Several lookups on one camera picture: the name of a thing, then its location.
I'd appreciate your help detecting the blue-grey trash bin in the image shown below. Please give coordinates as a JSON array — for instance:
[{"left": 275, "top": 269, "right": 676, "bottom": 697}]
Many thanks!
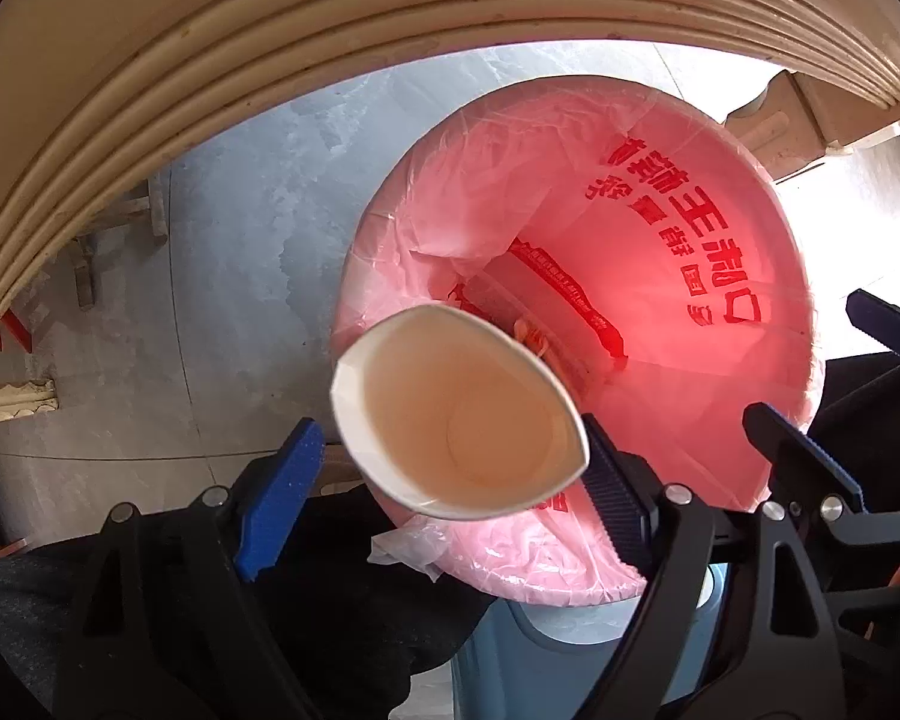
[{"left": 450, "top": 562, "right": 728, "bottom": 720}]

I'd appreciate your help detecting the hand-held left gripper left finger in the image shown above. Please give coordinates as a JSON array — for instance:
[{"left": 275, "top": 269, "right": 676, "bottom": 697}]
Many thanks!
[{"left": 71, "top": 417, "right": 327, "bottom": 720}]

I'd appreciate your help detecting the wooden stool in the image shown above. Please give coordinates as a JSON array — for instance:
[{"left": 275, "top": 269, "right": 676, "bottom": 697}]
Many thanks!
[{"left": 69, "top": 174, "right": 170, "bottom": 310}]

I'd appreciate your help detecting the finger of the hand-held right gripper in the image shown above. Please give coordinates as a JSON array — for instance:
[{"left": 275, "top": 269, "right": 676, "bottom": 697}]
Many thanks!
[
  {"left": 742, "top": 402, "right": 900, "bottom": 593},
  {"left": 844, "top": 288, "right": 900, "bottom": 362}
]

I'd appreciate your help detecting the pink plastic bin liner bag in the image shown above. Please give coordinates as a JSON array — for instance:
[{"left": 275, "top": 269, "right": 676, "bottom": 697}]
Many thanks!
[{"left": 330, "top": 75, "right": 826, "bottom": 608}]

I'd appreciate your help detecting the person's dark pant leg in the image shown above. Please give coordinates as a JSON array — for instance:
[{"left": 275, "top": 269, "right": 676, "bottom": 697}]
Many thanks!
[{"left": 0, "top": 486, "right": 496, "bottom": 720}]

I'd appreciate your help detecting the white paper cup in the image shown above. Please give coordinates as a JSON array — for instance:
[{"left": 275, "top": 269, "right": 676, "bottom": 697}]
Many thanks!
[{"left": 331, "top": 305, "right": 590, "bottom": 521}]

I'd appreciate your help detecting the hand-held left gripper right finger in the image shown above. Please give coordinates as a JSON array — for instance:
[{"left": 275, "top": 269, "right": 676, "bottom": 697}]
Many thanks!
[{"left": 579, "top": 412, "right": 848, "bottom": 720}]

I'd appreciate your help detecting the cream round table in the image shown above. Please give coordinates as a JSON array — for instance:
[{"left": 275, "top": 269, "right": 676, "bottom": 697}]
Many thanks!
[{"left": 0, "top": 0, "right": 900, "bottom": 428}]

